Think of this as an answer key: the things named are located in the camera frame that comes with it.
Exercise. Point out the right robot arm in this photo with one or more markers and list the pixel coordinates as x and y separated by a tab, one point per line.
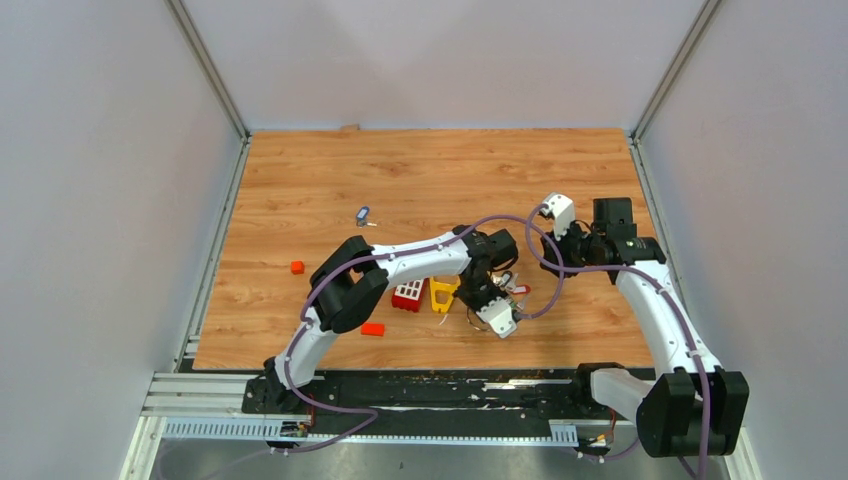
694	407

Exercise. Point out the red window block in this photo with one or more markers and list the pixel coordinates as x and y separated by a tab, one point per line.
409	296

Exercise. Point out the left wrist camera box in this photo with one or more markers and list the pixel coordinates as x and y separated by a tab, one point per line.
498	316

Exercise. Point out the yellow plastic triangle frame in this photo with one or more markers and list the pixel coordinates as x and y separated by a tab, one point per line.
441	290

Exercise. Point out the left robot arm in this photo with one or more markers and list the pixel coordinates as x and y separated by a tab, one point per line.
348	286

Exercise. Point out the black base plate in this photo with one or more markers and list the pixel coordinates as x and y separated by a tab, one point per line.
552	393

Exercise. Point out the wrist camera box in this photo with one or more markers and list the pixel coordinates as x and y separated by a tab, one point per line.
561	210
498	316

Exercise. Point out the aluminium front rail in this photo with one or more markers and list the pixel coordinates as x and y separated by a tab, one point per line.
207	406

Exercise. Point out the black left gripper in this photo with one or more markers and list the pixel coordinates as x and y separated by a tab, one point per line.
462	297

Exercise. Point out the small orange-red block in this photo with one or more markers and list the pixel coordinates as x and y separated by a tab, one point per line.
373	329

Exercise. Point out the large metal keyring with tags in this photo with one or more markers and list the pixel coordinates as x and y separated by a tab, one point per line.
517	294

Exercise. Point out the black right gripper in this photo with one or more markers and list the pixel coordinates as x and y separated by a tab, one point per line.
549	252

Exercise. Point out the blue tagged key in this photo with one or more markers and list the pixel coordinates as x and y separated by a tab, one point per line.
362	218

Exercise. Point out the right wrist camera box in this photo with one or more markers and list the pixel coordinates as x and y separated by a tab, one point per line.
561	210

